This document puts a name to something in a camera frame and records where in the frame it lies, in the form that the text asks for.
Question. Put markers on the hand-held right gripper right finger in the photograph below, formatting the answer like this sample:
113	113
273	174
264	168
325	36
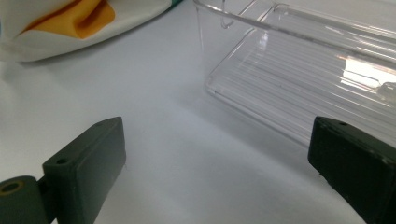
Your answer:
355	161

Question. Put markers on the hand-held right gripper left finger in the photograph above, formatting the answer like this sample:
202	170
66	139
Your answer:
84	161

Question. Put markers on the clear plastic tray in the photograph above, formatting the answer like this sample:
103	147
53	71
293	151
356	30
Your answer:
295	77

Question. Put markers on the white tote bag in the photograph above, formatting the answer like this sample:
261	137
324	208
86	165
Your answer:
62	28

